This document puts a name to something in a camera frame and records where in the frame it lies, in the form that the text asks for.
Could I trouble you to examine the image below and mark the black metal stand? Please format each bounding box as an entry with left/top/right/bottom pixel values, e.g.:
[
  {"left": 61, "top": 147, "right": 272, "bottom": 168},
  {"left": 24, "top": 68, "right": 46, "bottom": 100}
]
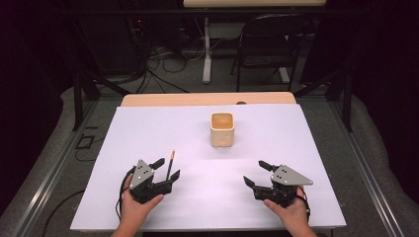
[
  {"left": 71, "top": 62, "right": 131, "bottom": 132},
  {"left": 294, "top": 63, "right": 354, "bottom": 133}
]

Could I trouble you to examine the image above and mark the aluminium floor rail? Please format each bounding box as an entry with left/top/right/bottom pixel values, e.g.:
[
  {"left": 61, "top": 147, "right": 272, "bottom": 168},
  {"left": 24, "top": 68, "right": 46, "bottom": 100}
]
[
  {"left": 329, "top": 98, "right": 404, "bottom": 237},
  {"left": 11, "top": 100, "right": 100, "bottom": 237}
]

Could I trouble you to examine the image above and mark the person's left hand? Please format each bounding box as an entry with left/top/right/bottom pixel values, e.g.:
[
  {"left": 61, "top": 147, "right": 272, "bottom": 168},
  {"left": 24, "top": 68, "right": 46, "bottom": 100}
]
[{"left": 116, "top": 175, "right": 165, "bottom": 230}]

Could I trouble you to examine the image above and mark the white desk leg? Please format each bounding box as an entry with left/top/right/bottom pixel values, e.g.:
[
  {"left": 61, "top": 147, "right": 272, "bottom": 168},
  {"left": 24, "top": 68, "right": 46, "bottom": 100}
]
[{"left": 202, "top": 17, "right": 212, "bottom": 85}]

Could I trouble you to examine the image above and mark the dark pencil with orange end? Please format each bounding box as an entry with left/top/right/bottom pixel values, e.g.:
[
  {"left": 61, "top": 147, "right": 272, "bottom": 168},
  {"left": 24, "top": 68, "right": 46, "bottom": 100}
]
[{"left": 165, "top": 149, "right": 176, "bottom": 181}]

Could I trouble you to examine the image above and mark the light wooden table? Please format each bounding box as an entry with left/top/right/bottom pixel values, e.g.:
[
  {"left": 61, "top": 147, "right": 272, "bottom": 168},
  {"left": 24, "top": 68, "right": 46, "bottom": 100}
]
[{"left": 120, "top": 91, "right": 297, "bottom": 108}]

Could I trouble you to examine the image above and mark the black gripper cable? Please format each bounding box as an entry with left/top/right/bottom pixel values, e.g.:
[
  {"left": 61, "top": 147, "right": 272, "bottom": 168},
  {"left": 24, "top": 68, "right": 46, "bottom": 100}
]
[
  {"left": 115, "top": 167, "right": 136, "bottom": 220},
  {"left": 295, "top": 185, "right": 311, "bottom": 222}
]

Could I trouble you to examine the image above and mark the black floor cable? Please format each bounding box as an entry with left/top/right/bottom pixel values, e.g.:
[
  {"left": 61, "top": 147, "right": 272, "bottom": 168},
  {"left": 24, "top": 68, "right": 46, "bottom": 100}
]
[{"left": 42, "top": 189, "right": 87, "bottom": 237}]

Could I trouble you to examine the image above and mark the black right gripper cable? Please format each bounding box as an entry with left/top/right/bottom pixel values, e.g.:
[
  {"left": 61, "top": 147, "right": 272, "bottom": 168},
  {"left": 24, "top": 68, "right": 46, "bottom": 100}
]
[{"left": 295, "top": 185, "right": 311, "bottom": 222}]

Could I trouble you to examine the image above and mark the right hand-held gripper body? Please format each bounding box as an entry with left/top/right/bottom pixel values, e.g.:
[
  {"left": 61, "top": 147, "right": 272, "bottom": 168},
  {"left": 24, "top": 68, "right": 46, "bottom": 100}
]
[{"left": 253, "top": 164, "right": 314, "bottom": 208}]

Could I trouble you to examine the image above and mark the person's right hand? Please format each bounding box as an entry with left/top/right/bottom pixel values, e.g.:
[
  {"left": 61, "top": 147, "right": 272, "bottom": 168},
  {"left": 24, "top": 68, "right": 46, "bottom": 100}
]
[{"left": 263, "top": 186, "right": 311, "bottom": 232}]

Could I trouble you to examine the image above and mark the beige square pen holder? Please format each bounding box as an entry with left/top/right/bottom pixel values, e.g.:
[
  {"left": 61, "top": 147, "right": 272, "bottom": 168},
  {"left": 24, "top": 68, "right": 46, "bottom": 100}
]
[{"left": 209, "top": 112, "right": 236, "bottom": 149}]

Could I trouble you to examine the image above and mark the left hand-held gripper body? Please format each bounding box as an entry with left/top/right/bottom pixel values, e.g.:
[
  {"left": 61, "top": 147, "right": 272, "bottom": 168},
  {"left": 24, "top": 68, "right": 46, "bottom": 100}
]
[{"left": 127, "top": 158, "right": 174, "bottom": 204}]

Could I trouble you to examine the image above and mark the bundle of floor cables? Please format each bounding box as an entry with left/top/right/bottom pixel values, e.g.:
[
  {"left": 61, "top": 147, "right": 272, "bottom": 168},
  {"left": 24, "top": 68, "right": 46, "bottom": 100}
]
[{"left": 130, "top": 43, "right": 201, "bottom": 95}]

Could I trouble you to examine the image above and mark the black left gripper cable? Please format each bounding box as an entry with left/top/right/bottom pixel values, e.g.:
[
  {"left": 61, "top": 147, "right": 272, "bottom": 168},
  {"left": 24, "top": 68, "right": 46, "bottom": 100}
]
[{"left": 115, "top": 167, "right": 136, "bottom": 220}]

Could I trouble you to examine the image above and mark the black floor frame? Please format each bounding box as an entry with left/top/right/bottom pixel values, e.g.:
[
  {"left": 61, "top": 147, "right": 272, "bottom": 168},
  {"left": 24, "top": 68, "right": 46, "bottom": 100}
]
[{"left": 74, "top": 133, "right": 96, "bottom": 150}]

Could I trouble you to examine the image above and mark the black folding chair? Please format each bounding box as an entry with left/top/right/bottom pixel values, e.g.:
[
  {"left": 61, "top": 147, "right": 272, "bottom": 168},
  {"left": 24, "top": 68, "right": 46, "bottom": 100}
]
[{"left": 229, "top": 13, "right": 314, "bottom": 94}]

